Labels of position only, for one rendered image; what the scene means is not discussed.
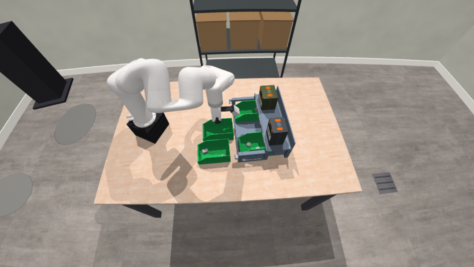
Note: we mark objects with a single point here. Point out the green bin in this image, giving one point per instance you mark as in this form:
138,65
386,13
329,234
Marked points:
216,148
223,130
256,140
247,111

